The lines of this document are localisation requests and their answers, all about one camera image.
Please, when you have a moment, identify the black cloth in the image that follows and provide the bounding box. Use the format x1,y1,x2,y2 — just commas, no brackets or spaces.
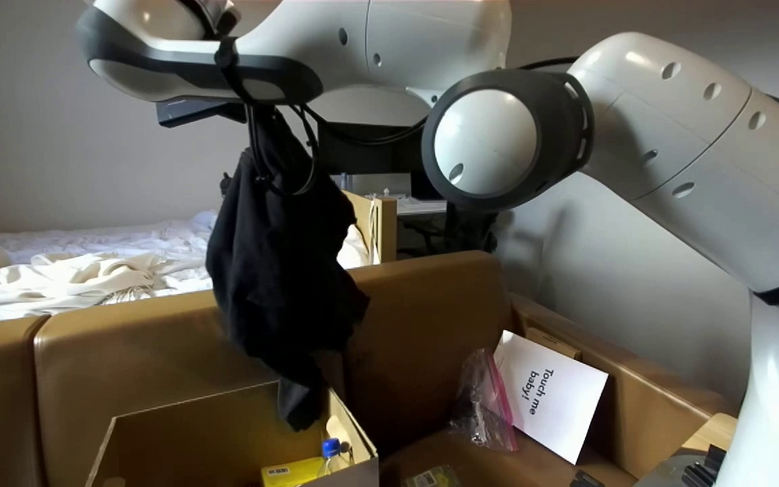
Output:
207,107,372,430

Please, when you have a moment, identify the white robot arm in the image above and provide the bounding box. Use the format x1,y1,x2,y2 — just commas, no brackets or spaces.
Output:
80,0,779,487

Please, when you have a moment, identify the brown cardboard box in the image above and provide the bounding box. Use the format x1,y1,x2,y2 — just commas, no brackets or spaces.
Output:
85,383,383,487

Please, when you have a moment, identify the yellow item in box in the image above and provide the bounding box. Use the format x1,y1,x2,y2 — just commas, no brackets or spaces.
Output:
261,458,324,487

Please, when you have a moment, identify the wooden bed footboard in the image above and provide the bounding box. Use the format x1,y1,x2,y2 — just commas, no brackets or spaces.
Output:
350,193,399,265

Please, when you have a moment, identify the white desk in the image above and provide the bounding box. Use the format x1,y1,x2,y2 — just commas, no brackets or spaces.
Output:
396,196,446,216

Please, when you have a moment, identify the clear plastic bag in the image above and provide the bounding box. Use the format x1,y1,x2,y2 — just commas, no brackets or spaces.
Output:
450,349,519,453

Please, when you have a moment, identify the blue capped bottle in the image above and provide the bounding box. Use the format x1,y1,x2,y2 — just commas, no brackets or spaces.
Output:
323,438,351,461

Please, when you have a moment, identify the white folded paper card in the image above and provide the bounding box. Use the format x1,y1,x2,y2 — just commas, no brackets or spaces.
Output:
492,330,610,466

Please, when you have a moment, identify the bed with white sheets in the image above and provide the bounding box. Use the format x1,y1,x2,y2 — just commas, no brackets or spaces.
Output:
0,208,373,330

